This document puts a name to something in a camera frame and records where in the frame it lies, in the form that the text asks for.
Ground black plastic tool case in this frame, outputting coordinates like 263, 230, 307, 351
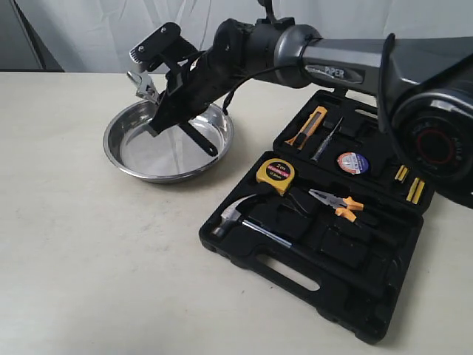
199, 89, 434, 344

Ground yellow black screwdriver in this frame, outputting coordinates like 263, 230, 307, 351
406, 177, 425, 204
394, 165, 409, 183

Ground yellow black screwdriver left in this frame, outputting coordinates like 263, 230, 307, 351
394, 165, 409, 183

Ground yellow black screwdriver right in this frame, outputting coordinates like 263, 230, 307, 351
406, 177, 425, 204

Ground clear handle test screwdriver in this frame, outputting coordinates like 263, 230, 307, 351
311, 117, 344, 162

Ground roll of electrical tape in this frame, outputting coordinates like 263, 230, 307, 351
336, 152, 370, 175

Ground claw hammer black handle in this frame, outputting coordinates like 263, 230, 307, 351
212, 194, 381, 297

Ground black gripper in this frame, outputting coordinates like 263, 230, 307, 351
129, 18, 255, 135

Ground yellow tape measure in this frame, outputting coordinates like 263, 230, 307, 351
256, 158, 296, 196

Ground white wrinkled backdrop curtain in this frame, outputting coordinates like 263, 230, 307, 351
18, 0, 472, 72

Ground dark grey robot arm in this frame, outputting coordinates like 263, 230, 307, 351
128, 1, 472, 208

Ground adjustable wrench black handle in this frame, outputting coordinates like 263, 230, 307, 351
126, 70, 219, 158

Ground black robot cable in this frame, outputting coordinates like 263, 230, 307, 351
220, 66, 282, 112

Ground round stainless steel pan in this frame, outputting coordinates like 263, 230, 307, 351
103, 101, 234, 184

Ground yellow handled pliers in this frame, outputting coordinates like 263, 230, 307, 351
308, 188, 398, 245

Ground yellow utility knife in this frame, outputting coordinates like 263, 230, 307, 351
285, 106, 327, 150

